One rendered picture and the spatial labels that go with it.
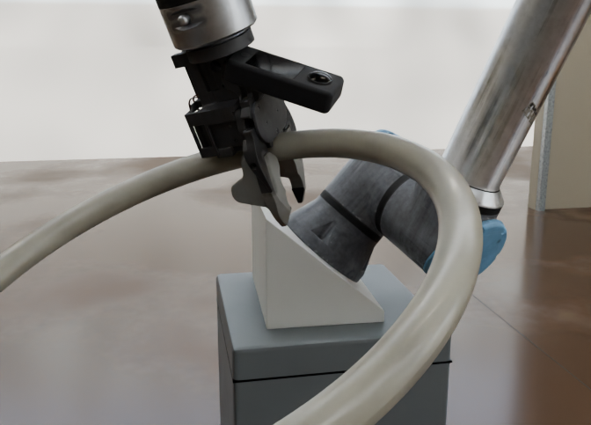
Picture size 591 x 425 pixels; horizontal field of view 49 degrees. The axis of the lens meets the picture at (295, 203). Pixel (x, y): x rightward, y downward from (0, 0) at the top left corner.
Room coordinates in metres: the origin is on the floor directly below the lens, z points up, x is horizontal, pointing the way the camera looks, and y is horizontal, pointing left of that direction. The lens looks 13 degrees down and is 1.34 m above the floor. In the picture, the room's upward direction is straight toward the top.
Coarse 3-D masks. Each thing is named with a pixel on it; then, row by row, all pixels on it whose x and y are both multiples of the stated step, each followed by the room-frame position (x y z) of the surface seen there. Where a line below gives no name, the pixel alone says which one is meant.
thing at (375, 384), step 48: (288, 144) 0.68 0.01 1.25; (336, 144) 0.64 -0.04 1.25; (384, 144) 0.59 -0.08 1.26; (144, 192) 0.70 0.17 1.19; (432, 192) 0.49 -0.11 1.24; (48, 240) 0.65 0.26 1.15; (480, 240) 0.41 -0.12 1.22; (0, 288) 0.60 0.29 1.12; (432, 288) 0.36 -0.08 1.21; (384, 336) 0.33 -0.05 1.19; (432, 336) 0.33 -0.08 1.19; (336, 384) 0.31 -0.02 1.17; (384, 384) 0.31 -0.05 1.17
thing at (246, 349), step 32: (224, 288) 1.31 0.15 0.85; (384, 288) 1.31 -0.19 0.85; (224, 320) 1.17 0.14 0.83; (256, 320) 1.14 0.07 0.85; (384, 320) 1.14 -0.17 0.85; (224, 352) 1.20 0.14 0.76; (256, 352) 1.02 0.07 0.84; (288, 352) 1.03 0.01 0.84; (320, 352) 1.05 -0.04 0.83; (352, 352) 1.06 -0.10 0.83; (448, 352) 1.09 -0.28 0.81; (224, 384) 1.22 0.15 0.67; (256, 384) 1.02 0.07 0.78; (288, 384) 1.03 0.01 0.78; (320, 384) 1.05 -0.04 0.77; (416, 384) 1.08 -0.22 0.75; (448, 384) 1.09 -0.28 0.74; (224, 416) 1.25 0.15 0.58; (256, 416) 1.02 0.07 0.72; (384, 416) 1.07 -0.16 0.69; (416, 416) 1.08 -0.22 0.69
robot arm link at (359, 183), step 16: (352, 160) 1.25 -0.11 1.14; (336, 176) 1.26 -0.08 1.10; (352, 176) 1.22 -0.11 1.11; (368, 176) 1.20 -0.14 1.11; (384, 176) 1.18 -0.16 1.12; (400, 176) 1.17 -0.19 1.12; (336, 192) 1.22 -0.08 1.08; (352, 192) 1.20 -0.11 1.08; (368, 192) 1.19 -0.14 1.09; (384, 192) 1.16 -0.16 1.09; (352, 208) 1.19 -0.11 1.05; (368, 208) 1.18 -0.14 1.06; (368, 224) 1.19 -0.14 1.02
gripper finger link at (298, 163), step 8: (288, 128) 0.73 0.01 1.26; (288, 160) 0.73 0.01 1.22; (296, 160) 0.73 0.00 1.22; (280, 168) 0.75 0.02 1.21; (288, 168) 0.73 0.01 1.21; (296, 168) 0.73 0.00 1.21; (288, 176) 0.74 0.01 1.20; (296, 176) 0.73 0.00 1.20; (304, 176) 0.74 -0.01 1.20; (296, 184) 0.74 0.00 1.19; (304, 184) 0.74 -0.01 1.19; (296, 192) 0.74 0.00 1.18; (304, 192) 0.74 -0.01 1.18; (296, 200) 0.75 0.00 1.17
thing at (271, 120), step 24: (216, 48) 0.65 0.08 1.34; (240, 48) 0.66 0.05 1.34; (192, 72) 0.69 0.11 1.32; (216, 72) 0.68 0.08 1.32; (216, 96) 0.69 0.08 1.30; (240, 96) 0.68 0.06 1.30; (264, 96) 0.68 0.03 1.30; (192, 120) 0.69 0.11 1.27; (216, 120) 0.67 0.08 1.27; (240, 120) 0.67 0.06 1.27; (264, 120) 0.67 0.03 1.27; (216, 144) 0.70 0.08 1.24; (240, 144) 0.68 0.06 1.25
